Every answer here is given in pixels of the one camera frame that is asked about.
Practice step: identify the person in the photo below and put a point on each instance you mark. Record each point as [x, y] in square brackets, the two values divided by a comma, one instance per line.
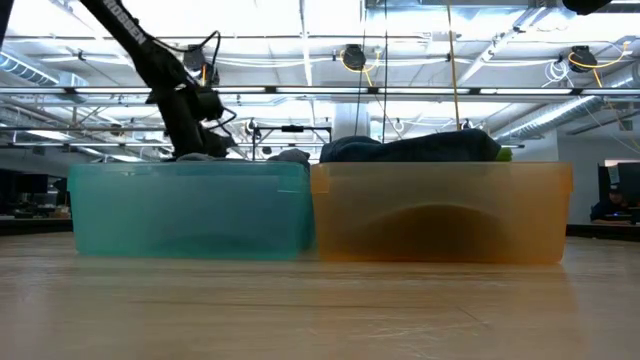
[612, 205]

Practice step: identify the computer monitor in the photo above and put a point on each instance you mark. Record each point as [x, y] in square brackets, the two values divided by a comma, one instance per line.
[627, 177]

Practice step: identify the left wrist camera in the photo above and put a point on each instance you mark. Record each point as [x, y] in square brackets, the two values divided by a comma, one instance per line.
[210, 103]

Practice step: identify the teal translucent plastic bin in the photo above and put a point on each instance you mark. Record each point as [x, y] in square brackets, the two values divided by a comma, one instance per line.
[190, 210]

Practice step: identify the orange translucent plastic bin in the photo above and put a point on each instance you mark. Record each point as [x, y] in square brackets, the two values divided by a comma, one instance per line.
[525, 210]

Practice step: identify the potted green succulent plant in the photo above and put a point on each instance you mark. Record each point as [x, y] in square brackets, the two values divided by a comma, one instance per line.
[504, 154]

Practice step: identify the black background rig frame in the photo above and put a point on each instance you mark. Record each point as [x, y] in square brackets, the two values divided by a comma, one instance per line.
[292, 128]

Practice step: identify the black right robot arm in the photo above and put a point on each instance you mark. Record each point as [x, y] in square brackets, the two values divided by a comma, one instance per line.
[585, 4]

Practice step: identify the long ceiling light bar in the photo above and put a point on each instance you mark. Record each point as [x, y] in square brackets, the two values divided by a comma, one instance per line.
[325, 90]

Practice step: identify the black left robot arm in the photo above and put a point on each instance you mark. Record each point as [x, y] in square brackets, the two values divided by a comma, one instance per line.
[150, 55]

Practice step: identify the blue denim cap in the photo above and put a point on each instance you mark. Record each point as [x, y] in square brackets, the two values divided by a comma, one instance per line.
[440, 147]

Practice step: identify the grey cap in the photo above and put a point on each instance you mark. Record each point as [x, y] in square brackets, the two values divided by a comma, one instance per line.
[292, 156]

